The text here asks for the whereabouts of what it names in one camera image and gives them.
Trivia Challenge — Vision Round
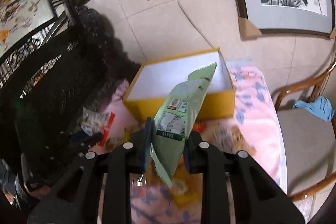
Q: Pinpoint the wooden armchair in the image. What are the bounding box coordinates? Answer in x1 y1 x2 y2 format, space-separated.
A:
275 61 335 201

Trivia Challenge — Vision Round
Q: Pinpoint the dark carved wooden screen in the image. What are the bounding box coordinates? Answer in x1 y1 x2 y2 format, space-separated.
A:
0 0 142 198

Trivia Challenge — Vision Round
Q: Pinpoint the grey plug and cable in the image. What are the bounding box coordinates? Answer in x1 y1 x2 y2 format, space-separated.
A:
168 0 215 50

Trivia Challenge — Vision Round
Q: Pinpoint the pink floral tablecloth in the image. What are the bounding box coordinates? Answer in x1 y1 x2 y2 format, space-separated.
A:
97 60 288 224

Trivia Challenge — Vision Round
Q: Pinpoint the yellow cardboard box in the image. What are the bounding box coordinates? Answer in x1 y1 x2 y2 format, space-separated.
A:
123 48 235 121

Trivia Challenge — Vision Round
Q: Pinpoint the light green snack bag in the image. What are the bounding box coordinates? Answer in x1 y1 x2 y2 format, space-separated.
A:
150 63 217 188

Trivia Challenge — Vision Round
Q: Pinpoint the clear cracker bag red seal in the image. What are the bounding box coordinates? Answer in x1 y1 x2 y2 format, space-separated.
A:
81 108 115 147

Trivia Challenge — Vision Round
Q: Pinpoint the blue cloth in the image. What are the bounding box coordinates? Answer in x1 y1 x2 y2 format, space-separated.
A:
293 96 335 122

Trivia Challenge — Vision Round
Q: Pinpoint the bird painting far left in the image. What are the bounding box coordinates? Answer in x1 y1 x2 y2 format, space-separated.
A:
1 0 56 55

